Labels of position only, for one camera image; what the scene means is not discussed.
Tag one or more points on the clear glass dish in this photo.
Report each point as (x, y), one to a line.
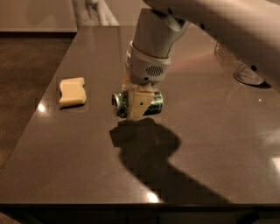
(247, 76)

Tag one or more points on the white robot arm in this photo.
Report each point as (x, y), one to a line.
(250, 29)

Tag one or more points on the yellow sponge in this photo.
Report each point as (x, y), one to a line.
(72, 92)

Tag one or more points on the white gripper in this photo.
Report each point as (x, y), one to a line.
(144, 69)

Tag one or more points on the green soda can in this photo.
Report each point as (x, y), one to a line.
(120, 104)

